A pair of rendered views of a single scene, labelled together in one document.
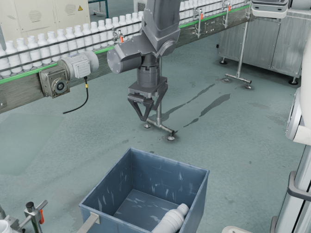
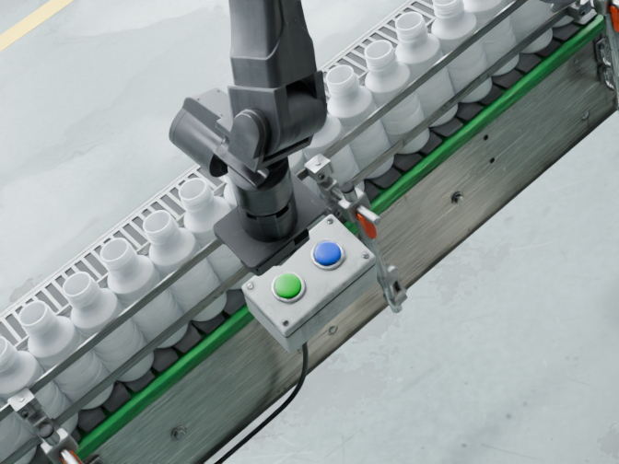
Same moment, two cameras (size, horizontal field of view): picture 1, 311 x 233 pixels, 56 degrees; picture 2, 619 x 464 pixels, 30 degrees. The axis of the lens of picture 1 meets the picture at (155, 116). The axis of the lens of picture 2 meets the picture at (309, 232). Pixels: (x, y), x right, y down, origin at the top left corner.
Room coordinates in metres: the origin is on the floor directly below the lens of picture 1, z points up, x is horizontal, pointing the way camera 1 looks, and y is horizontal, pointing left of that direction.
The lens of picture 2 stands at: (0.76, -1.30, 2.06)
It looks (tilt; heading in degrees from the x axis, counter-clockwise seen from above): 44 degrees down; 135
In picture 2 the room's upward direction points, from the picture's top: 25 degrees counter-clockwise
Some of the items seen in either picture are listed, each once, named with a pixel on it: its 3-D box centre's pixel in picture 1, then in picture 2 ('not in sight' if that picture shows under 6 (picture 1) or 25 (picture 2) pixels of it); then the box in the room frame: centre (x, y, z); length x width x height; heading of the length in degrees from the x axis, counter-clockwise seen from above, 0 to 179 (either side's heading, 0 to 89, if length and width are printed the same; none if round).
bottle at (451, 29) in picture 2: not in sight; (459, 45); (0.11, -0.24, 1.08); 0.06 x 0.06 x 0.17
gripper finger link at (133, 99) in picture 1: (145, 103); not in sight; (0.67, 0.03, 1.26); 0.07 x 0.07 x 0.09; 64
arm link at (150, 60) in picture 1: (146, 53); not in sight; (0.68, 0.02, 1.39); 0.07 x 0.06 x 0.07; 129
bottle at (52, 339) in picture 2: not in sight; (64, 353); (-0.17, -0.83, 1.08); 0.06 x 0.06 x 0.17
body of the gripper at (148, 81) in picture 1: (148, 76); not in sight; (0.69, 0.02, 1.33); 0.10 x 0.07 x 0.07; 154
